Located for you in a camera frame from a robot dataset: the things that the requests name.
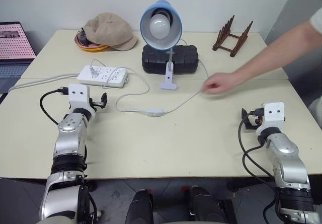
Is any beige flat cap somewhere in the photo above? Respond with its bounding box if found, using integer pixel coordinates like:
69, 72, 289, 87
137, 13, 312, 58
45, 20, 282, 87
83, 12, 139, 52

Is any light shirt sleeve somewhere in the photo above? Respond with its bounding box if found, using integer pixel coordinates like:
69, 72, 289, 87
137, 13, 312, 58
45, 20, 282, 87
309, 6, 322, 36

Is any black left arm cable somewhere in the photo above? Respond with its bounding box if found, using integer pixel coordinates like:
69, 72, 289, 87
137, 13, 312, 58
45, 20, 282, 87
39, 87, 70, 125

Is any blue clip desk lamp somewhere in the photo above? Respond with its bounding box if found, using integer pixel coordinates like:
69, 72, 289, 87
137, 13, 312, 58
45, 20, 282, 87
139, 0, 183, 91

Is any white power strip cable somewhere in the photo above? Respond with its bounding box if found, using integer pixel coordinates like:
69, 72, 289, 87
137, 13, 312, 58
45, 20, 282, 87
8, 72, 82, 93

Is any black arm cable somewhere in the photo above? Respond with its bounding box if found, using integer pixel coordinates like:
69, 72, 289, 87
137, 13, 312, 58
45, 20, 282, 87
39, 87, 70, 125
237, 119, 280, 224

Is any black plastic case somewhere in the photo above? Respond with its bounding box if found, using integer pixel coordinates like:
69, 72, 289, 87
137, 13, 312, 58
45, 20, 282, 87
141, 44, 200, 75

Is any dark rounded shape, wide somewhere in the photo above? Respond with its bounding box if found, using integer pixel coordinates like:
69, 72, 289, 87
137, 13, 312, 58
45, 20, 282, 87
186, 185, 237, 224

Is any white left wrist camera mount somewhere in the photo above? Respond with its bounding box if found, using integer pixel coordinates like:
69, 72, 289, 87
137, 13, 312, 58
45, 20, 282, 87
67, 84, 97, 123

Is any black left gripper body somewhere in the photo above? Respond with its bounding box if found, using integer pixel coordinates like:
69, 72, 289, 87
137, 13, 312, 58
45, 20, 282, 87
88, 97, 103, 109

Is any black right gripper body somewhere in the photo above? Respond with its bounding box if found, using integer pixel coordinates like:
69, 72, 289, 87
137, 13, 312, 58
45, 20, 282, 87
247, 107, 265, 128

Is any dark rounded shape, narrow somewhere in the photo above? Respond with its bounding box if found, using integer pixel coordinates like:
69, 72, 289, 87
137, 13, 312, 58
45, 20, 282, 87
125, 189, 154, 224

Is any white lamp cord with switch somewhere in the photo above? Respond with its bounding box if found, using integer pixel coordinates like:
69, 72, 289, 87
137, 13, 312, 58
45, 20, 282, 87
90, 38, 210, 118

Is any white power strip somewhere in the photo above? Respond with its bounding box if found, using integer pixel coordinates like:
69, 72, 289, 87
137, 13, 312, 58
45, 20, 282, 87
76, 65, 130, 89

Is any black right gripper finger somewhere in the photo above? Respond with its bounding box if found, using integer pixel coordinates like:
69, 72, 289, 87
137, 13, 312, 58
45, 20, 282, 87
240, 107, 251, 121
243, 119, 258, 132

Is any black object in bowl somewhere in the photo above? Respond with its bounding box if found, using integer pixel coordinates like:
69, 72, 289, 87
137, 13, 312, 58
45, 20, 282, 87
78, 29, 91, 46

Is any pink and yellow bowl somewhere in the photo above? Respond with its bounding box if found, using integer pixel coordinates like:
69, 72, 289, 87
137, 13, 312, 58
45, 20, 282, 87
74, 31, 110, 52

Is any brown wooden rack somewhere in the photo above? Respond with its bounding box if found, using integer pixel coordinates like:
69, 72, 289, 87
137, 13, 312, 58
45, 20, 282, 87
212, 14, 254, 58

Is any white light bulb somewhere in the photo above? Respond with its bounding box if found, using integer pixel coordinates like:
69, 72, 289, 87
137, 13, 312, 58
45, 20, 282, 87
149, 13, 170, 39

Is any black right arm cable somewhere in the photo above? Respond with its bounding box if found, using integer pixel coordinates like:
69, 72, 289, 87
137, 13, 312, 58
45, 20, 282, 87
237, 119, 280, 224

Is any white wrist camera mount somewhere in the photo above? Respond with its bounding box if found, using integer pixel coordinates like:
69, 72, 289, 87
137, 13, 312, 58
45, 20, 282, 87
67, 84, 97, 123
255, 102, 286, 134

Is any person's beige clothing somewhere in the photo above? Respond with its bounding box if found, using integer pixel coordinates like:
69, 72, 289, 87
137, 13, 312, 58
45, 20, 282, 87
309, 99, 322, 132

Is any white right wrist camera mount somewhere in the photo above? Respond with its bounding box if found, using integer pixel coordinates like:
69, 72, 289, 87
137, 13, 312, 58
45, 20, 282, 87
255, 102, 286, 134

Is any open laptop with pink screen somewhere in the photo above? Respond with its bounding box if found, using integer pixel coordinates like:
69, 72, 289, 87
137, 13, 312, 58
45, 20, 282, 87
0, 21, 37, 94

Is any person's bare hand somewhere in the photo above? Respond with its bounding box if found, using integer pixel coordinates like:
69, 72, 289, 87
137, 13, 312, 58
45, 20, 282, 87
202, 72, 239, 95

